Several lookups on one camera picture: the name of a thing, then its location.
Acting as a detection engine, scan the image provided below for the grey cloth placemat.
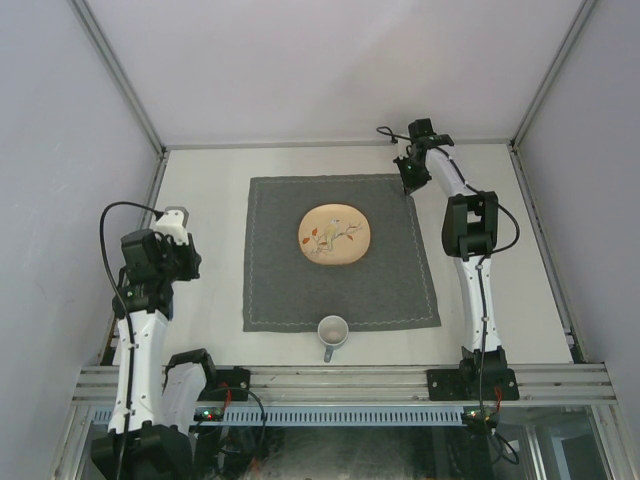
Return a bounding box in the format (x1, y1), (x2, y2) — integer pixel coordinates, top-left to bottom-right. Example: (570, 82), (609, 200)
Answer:
(242, 174), (441, 333)

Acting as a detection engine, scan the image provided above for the beige bird pattern plate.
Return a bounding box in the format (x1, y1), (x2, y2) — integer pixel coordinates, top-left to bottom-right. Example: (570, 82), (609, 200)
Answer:
(298, 204), (372, 266)

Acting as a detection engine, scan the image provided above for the white mug blue handle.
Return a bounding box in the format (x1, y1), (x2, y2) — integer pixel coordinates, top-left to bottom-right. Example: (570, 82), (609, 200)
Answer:
(317, 315), (350, 363)

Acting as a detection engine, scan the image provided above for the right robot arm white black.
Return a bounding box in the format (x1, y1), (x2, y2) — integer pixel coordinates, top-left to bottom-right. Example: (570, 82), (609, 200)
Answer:
(391, 118), (520, 402)

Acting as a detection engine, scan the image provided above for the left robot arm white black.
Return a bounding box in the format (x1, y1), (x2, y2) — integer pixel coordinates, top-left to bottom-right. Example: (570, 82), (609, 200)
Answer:
(90, 227), (249, 479)

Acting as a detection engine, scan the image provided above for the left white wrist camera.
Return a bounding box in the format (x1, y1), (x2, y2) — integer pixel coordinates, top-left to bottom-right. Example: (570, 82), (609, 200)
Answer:
(152, 206), (190, 246)

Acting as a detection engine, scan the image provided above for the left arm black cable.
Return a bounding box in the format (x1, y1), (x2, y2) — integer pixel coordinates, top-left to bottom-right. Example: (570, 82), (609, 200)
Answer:
(98, 201), (164, 476)

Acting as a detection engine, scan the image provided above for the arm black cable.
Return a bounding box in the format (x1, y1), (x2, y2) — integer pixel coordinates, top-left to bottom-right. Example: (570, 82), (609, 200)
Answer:
(375, 125), (521, 401)
(98, 201), (164, 476)

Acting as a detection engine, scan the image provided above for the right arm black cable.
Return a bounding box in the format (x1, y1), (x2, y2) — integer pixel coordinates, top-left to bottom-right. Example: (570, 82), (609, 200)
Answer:
(375, 125), (521, 401)

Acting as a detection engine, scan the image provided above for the blue slotted cable duct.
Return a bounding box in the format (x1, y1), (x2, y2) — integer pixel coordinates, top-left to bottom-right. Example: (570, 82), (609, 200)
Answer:
(92, 405), (466, 427)

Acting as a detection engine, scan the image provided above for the aluminium front rail frame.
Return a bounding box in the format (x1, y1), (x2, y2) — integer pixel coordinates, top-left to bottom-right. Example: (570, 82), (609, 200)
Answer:
(72, 363), (619, 409)

